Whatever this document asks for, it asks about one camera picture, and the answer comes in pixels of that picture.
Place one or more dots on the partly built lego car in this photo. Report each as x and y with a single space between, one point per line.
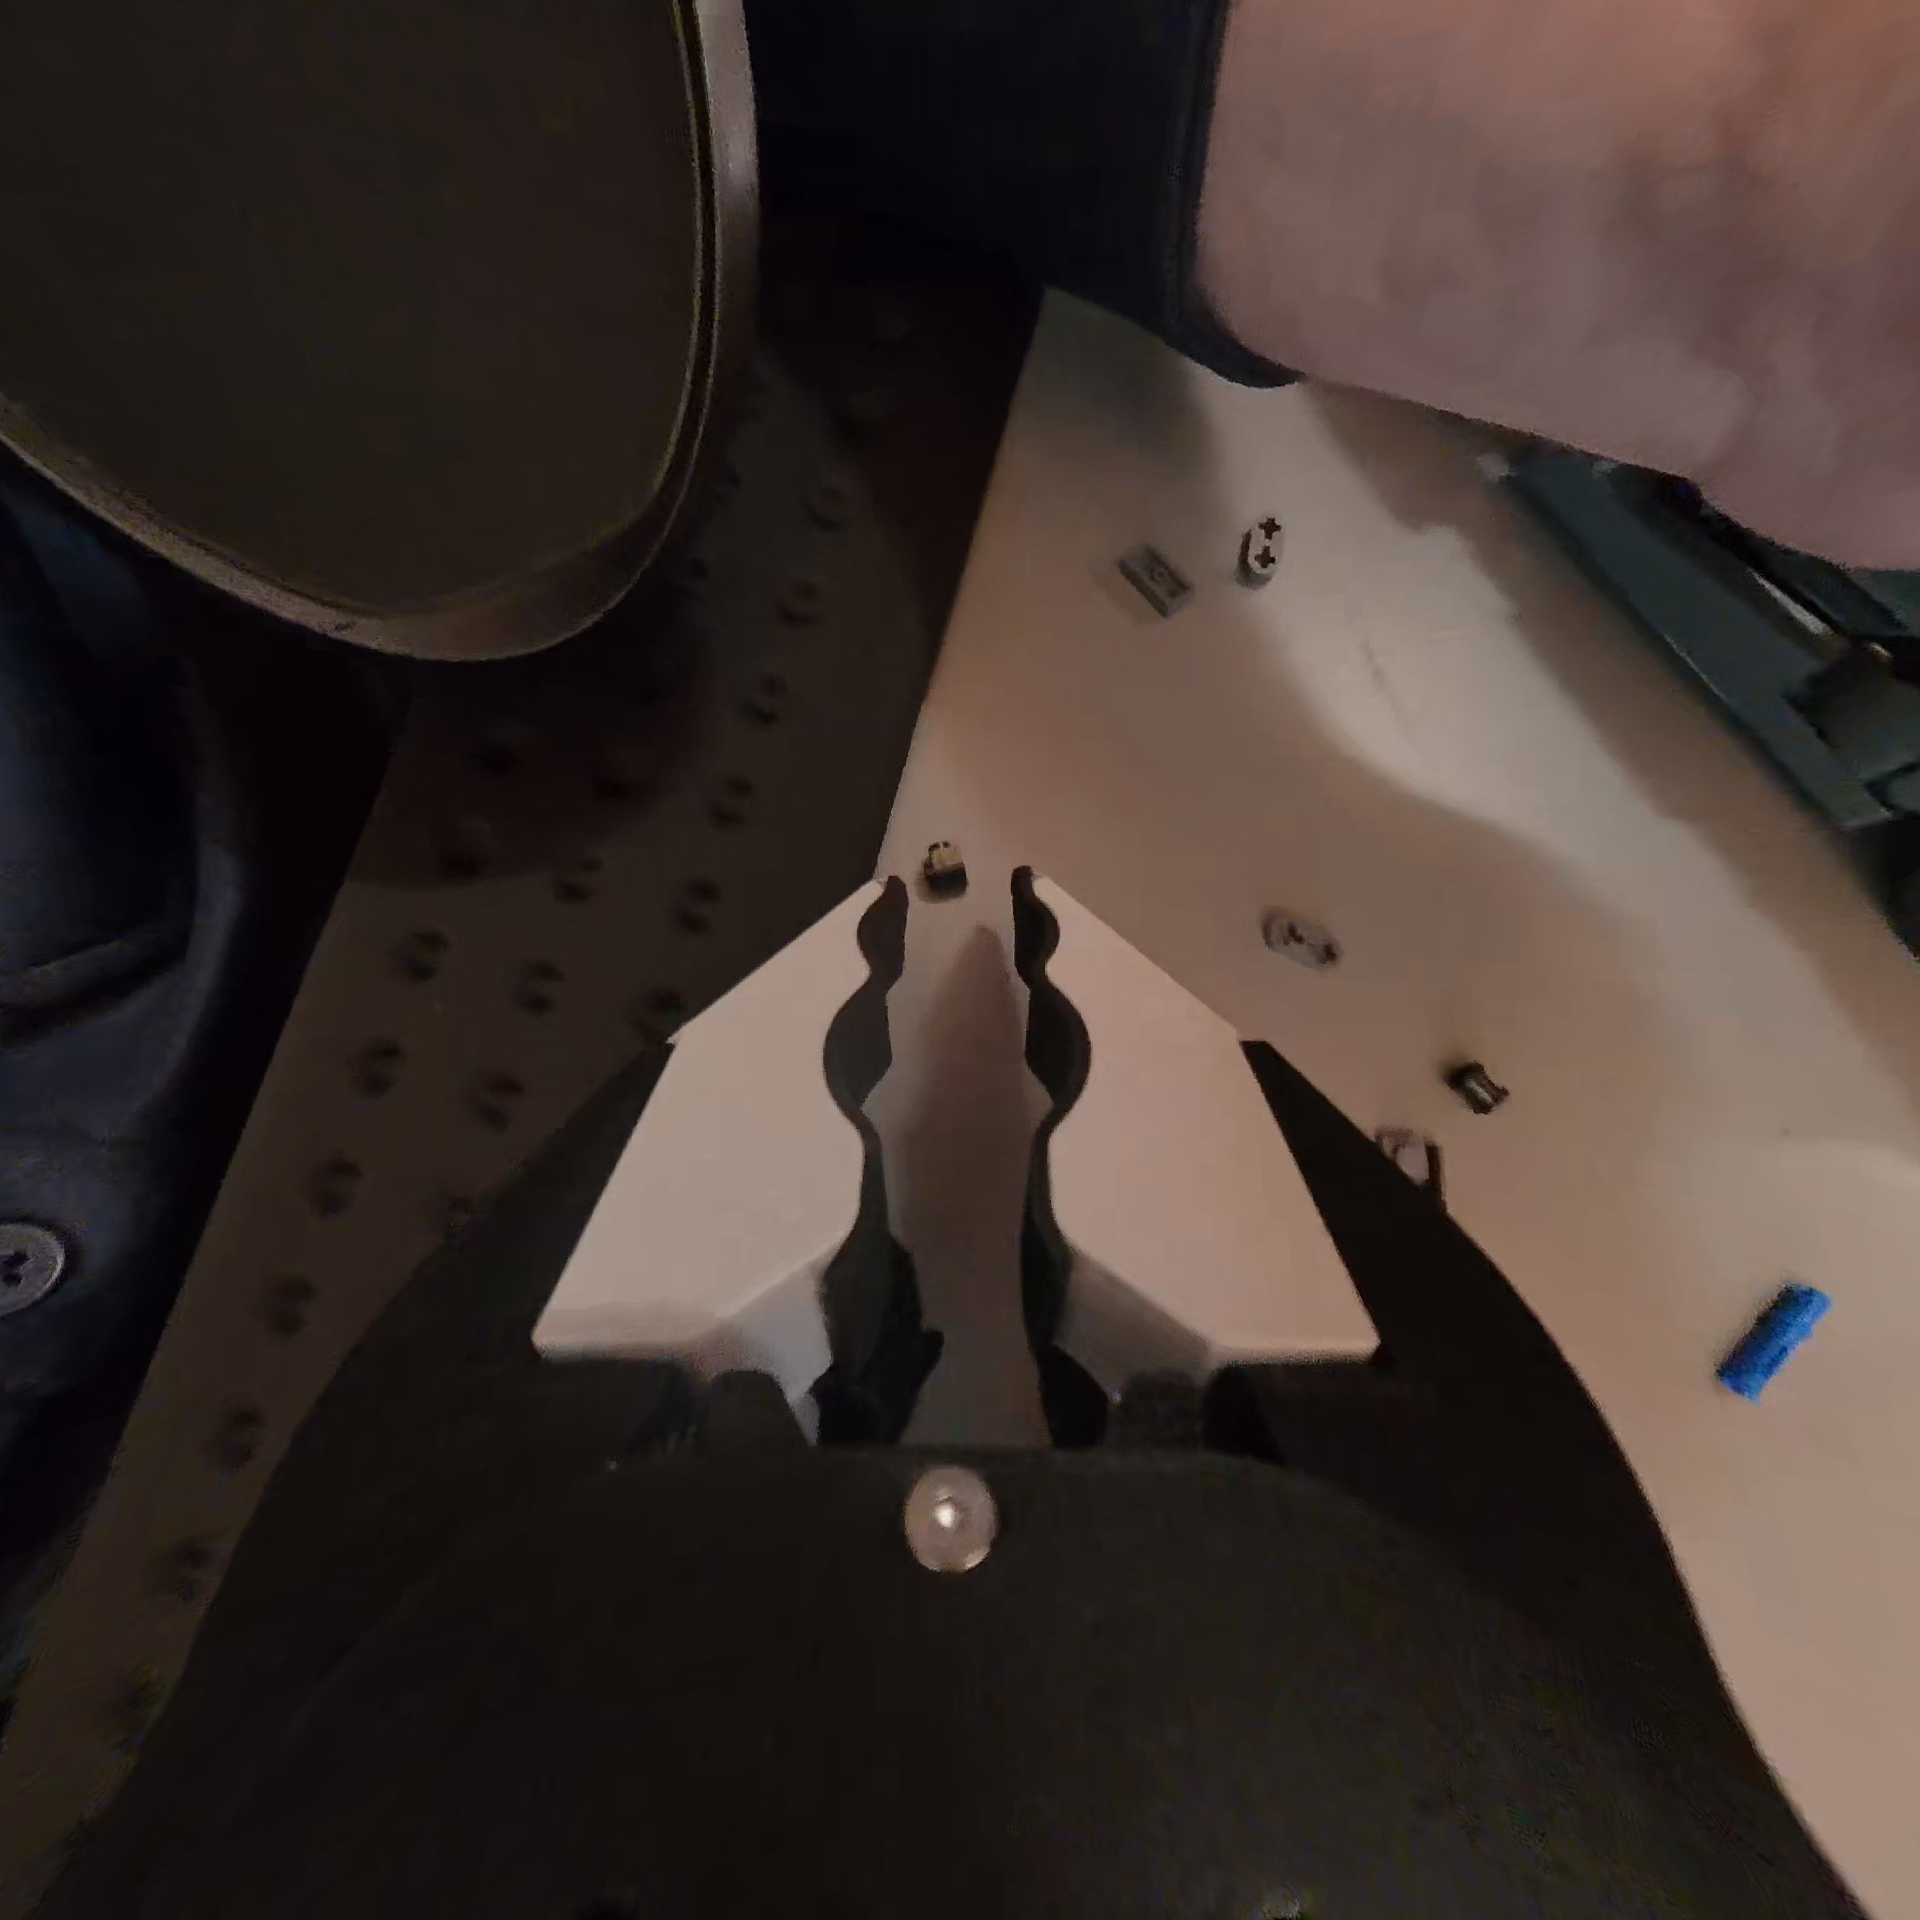
1726 645

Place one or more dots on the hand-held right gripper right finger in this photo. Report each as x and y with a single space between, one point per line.
1199 1198

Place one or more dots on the small black lego piece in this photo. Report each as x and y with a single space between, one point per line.
1478 1088
942 870

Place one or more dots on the blue lego pin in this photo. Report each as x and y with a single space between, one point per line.
1771 1343

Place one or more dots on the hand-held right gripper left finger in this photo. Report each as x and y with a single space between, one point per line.
707 1198

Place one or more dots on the person's left hand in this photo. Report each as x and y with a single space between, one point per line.
1575 227

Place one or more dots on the black chair armrest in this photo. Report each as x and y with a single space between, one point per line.
302 301

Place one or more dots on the small grey lego piece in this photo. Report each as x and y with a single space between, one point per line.
1299 942
1410 1153
1262 554
1155 581

